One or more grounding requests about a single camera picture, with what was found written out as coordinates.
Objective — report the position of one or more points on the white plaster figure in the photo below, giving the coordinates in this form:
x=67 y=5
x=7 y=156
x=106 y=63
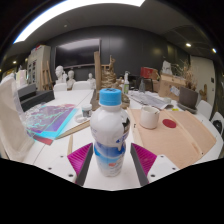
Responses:
x=167 y=67

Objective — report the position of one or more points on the long ceiling light strip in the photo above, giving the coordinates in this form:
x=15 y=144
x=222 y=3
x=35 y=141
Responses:
x=66 y=8

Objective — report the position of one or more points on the wooden easel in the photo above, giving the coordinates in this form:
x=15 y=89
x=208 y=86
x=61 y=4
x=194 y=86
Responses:
x=46 y=75

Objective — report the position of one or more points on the small paint jar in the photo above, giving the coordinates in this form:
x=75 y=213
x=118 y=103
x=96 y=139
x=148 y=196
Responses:
x=87 y=110

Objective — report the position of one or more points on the white chair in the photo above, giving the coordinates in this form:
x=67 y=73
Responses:
x=204 y=109
x=217 y=123
x=60 y=87
x=81 y=85

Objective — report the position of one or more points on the white drink bottle blue cap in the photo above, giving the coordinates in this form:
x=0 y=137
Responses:
x=108 y=133

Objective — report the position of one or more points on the grey round plant saucer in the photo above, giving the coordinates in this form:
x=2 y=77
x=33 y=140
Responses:
x=186 y=109

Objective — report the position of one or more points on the thin wooden stick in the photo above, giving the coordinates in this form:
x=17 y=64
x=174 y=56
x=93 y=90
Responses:
x=70 y=145

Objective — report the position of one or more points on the golden sculpture on wooden board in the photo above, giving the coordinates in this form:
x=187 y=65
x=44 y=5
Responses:
x=108 y=76

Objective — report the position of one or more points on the black flat boxes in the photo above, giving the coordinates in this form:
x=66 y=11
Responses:
x=35 y=98

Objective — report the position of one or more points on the wooden figure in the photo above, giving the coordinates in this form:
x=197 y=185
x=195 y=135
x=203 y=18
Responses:
x=203 y=93

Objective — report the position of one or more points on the grey printed newspaper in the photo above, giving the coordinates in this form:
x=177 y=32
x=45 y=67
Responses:
x=148 y=99

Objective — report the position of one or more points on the dry plant in grey pot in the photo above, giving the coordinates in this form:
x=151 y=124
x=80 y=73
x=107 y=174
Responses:
x=188 y=96

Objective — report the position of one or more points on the cardboard box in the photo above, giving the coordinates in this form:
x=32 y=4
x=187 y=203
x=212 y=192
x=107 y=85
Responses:
x=170 y=85

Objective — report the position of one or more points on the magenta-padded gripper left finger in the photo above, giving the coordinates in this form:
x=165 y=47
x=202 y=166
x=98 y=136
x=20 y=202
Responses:
x=78 y=160

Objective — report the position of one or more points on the yellow tag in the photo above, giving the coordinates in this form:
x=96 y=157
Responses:
x=175 y=109

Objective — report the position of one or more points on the white ceramic cup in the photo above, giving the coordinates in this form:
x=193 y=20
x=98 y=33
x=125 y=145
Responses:
x=149 y=118

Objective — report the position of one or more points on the small green-labelled spray bottle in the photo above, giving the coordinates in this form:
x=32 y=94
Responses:
x=126 y=86

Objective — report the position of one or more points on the wooden paint brushes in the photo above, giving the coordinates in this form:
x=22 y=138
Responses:
x=75 y=129

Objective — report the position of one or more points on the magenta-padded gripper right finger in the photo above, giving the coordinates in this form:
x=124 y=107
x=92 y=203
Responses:
x=146 y=159

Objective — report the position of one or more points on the beige cloth table mat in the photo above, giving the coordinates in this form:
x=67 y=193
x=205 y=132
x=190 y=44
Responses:
x=186 y=140

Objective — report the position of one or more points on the round ceiling spot light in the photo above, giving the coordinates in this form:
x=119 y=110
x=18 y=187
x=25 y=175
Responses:
x=188 y=44
x=214 y=50

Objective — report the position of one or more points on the flat round red coaster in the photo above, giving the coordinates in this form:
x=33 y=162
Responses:
x=169 y=123

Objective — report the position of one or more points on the dark wall screen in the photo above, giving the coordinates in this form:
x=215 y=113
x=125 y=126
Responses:
x=78 y=53

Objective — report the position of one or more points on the white plaster bust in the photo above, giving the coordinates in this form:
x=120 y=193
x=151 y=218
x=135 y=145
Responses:
x=91 y=81
x=60 y=75
x=71 y=80

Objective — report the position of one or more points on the red box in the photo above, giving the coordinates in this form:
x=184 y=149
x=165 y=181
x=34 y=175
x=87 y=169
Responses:
x=148 y=72

